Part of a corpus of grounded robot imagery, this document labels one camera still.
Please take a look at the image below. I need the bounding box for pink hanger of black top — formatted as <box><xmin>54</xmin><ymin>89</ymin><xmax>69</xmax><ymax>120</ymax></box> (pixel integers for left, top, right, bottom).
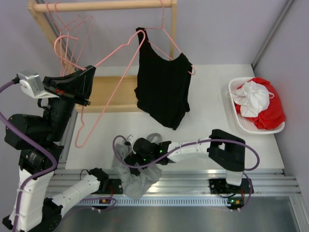
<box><xmin>144</xmin><ymin>0</ymin><xmax>196</xmax><ymax>75</ymax></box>

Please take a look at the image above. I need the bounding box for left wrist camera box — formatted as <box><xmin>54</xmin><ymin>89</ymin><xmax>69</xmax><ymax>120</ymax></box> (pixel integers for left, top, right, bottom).
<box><xmin>17</xmin><ymin>70</ymin><xmax>58</xmax><ymax>99</ymax></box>

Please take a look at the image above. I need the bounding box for aluminium mounting rail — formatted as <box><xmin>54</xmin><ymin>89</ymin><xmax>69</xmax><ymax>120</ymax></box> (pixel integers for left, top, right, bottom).
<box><xmin>47</xmin><ymin>169</ymin><xmax>301</xmax><ymax>196</ymax></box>

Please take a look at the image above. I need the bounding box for red tank top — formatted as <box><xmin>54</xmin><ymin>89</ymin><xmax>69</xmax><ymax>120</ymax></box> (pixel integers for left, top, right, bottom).
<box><xmin>230</xmin><ymin>77</ymin><xmax>285</xmax><ymax>131</ymax></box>

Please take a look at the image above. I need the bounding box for grey tank top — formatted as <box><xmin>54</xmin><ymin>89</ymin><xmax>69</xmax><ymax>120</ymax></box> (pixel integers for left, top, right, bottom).
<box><xmin>112</xmin><ymin>133</ymin><xmax>163</xmax><ymax>200</ymax></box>

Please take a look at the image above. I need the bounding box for pink hanger of white top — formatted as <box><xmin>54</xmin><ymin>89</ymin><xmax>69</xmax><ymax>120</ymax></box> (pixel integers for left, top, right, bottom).
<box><xmin>54</xmin><ymin>3</ymin><xmax>94</xmax><ymax>71</ymax></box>

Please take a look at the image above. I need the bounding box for pink hanger of grey top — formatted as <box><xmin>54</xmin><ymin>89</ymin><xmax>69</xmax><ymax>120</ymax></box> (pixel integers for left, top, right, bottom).
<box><xmin>53</xmin><ymin>30</ymin><xmax>147</xmax><ymax>148</ymax></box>

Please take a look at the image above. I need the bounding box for white perforated plastic basket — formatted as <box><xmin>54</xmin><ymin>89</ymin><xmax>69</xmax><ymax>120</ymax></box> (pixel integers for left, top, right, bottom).
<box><xmin>226</xmin><ymin>77</ymin><xmax>285</xmax><ymax>135</ymax></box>

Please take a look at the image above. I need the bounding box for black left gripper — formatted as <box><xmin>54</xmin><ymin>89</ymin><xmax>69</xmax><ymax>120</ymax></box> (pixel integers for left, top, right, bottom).
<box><xmin>41</xmin><ymin>65</ymin><xmax>95</xmax><ymax>142</ymax></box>

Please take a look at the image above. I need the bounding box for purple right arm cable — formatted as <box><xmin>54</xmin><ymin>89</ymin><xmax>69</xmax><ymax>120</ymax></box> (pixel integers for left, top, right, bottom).
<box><xmin>112</xmin><ymin>134</ymin><xmax>262</xmax><ymax>211</ymax></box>

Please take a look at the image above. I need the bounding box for slotted cable duct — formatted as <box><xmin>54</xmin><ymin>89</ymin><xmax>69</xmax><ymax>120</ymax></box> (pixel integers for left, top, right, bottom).
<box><xmin>77</xmin><ymin>196</ymin><xmax>232</xmax><ymax>206</ymax></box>

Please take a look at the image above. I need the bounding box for white camisole top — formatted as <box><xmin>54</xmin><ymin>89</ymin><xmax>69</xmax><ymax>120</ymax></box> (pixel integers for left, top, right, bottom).
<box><xmin>226</xmin><ymin>81</ymin><xmax>275</xmax><ymax>118</ymax></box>

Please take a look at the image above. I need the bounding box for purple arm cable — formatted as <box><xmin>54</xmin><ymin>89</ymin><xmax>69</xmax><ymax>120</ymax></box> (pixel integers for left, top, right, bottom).
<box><xmin>112</xmin><ymin>134</ymin><xmax>262</xmax><ymax>211</ymax></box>
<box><xmin>0</xmin><ymin>79</ymin><xmax>118</xmax><ymax>232</ymax></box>

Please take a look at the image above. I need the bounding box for pink hanger of red top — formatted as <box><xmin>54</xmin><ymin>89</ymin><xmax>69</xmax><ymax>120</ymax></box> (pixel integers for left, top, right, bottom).
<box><xmin>46</xmin><ymin>2</ymin><xmax>76</xmax><ymax>75</ymax></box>

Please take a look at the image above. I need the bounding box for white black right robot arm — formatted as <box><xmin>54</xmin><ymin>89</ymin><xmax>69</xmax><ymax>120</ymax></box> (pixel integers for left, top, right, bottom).
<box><xmin>124</xmin><ymin>129</ymin><xmax>247</xmax><ymax>194</ymax></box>

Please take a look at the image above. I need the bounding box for wooden clothes rack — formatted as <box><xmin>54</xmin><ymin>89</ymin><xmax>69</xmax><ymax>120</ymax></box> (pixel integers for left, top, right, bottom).
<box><xmin>27</xmin><ymin>0</ymin><xmax>177</xmax><ymax>114</ymax></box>

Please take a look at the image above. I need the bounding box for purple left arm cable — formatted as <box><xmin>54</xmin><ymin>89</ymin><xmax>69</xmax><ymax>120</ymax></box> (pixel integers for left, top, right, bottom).
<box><xmin>0</xmin><ymin>79</ymin><xmax>118</xmax><ymax>232</ymax></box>

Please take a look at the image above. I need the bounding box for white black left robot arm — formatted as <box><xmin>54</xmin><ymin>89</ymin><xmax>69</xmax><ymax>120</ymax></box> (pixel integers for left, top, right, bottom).
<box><xmin>0</xmin><ymin>65</ymin><xmax>123</xmax><ymax>232</ymax></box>

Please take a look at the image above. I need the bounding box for black tank top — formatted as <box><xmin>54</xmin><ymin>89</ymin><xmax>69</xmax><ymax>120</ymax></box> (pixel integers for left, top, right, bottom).
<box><xmin>135</xmin><ymin>28</ymin><xmax>193</xmax><ymax>130</ymax></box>

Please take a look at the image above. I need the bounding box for aluminium corner post right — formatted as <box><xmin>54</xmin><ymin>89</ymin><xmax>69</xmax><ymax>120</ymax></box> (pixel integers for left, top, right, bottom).
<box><xmin>251</xmin><ymin>0</ymin><xmax>297</xmax><ymax>71</ymax></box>

